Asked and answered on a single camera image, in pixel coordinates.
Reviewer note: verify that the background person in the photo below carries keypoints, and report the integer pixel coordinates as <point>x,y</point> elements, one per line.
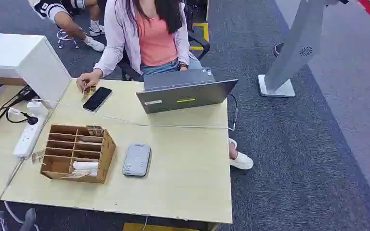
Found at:
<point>67,16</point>

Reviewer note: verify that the printed card standing in box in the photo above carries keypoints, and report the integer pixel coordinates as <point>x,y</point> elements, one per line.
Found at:
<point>95,130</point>

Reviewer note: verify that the person's right hand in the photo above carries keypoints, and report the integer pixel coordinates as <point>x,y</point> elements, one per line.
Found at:
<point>89,78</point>

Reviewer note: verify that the black power adapter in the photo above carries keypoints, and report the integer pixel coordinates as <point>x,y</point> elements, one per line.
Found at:
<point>24,94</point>

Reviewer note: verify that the person's white shoe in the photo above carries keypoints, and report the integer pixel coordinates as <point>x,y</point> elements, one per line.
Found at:
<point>241,158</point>

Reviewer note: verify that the grey card reader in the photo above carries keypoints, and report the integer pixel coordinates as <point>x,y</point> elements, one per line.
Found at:
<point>137,159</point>

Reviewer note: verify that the yellow object under desk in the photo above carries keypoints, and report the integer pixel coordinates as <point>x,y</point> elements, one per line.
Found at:
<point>153,227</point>

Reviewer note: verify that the black smartphone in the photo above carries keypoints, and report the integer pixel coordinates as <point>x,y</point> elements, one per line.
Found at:
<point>97,98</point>

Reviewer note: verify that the white cabinet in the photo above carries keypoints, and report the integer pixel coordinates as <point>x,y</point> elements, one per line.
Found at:
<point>28,60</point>

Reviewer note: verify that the white charger plug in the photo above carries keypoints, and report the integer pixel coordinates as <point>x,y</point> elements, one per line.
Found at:
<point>36,106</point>

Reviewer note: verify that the wooden card box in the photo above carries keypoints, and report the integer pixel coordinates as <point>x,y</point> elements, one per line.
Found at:
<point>78,153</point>

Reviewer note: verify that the seated person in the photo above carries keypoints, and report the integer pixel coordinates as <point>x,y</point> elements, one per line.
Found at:
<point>154,38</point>

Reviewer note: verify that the small printed card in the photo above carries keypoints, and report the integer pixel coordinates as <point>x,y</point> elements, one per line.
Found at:
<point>90,91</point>

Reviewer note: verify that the white card stack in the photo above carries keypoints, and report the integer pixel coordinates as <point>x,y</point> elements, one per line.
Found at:
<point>86,166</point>

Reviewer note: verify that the grey display stand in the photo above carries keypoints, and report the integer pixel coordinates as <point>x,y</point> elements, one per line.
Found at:
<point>295,47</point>

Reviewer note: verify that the white power strip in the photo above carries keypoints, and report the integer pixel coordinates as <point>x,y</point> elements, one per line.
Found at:
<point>28,137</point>

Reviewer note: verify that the metal stool base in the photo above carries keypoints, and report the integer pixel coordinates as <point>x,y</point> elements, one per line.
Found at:
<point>65,36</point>

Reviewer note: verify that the grey laptop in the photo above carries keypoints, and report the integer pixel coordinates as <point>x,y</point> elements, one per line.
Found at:
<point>185,92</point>

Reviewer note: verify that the printed card beside box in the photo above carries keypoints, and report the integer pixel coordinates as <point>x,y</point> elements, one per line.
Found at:
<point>37,157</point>

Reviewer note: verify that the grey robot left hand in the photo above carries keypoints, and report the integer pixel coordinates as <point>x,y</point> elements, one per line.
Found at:
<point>28,220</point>

